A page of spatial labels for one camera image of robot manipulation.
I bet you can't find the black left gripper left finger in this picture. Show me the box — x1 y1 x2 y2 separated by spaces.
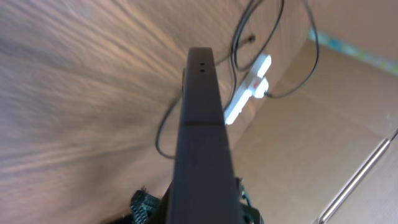
130 187 160 224

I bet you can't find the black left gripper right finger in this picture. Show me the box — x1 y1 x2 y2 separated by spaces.
236 177 264 224

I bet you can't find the Samsung Galaxy smartphone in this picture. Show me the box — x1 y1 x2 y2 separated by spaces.
167 47 243 224

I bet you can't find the black USB charging cable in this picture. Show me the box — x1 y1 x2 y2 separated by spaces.
154 0 320 160

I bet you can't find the white charger plug adapter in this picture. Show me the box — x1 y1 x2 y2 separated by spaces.
252 77 269 99

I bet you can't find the brown cardboard box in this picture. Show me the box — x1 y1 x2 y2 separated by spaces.
229 0 398 224

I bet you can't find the white power strip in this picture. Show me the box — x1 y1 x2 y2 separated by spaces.
224 54 272 125

